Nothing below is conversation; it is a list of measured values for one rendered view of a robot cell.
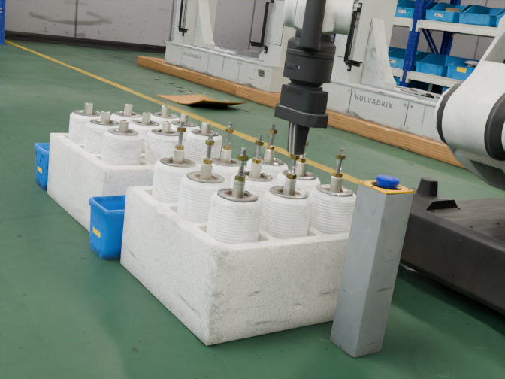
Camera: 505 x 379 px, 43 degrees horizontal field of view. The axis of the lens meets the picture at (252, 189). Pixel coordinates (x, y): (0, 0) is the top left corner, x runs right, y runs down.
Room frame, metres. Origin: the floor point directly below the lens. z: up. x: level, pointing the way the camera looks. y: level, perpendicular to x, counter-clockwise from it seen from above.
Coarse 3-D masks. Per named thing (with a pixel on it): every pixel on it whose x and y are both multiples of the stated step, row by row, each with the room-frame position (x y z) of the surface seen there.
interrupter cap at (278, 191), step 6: (276, 186) 1.21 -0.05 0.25; (282, 186) 1.22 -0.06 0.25; (270, 192) 1.18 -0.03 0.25; (276, 192) 1.18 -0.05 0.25; (282, 192) 1.19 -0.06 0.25; (300, 192) 1.20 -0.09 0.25; (288, 198) 1.15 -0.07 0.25; (294, 198) 1.15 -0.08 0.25; (300, 198) 1.16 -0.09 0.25; (306, 198) 1.17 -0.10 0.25
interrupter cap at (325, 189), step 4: (320, 184) 1.28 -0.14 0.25; (324, 184) 1.29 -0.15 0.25; (328, 184) 1.29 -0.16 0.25; (316, 188) 1.25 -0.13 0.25; (320, 188) 1.26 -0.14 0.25; (324, 188) 1.26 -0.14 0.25; (328, 188) 1.27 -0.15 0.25; (340, 188) 1.28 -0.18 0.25; (344, 188) 1.28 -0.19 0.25; (324, 192) 1.23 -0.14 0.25; (328, 192) 1.23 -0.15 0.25; (340, 192) 1.26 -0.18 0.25; (344, 192) 1.26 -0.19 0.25; (348, 192) 1.25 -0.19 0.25; (352, 192) 1.26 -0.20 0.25; (340, 196) 1.22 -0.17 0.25; (344, 196) 1.22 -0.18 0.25; (348, 196) 1.23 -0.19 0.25
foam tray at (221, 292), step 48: (144, 192) 1.30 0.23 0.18; (144, 240) 1.24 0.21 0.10; (192, 240) 1.08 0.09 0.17; (288, 240) 1.12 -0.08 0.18; (336, 240) 1.17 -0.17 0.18; (192, 288) 1.07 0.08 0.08; (240, 288) 1.05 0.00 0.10; (288, 288) 1.11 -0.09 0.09; (336, 288) 1.18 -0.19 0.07; (240, 336) 1.06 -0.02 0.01
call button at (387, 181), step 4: (376, 176) 1.10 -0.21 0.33; (380, 176) 1.10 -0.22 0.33; (384, 176) 1.10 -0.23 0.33; (388, 176) 1.10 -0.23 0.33; (376, 180) 1.09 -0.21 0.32; (380, 180) 1.08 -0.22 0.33; (384, 180) 1.08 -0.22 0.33; (388, 180) 1.08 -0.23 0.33; (392, 180) 1.08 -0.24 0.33; (396, 180) 1.08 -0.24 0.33; (380, 184) 1.08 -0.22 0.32; (384, 184) 1.08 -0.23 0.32; (388, 184) 1.07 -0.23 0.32; (392, 184) 1.08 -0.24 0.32; (396, 184) 1.08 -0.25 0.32
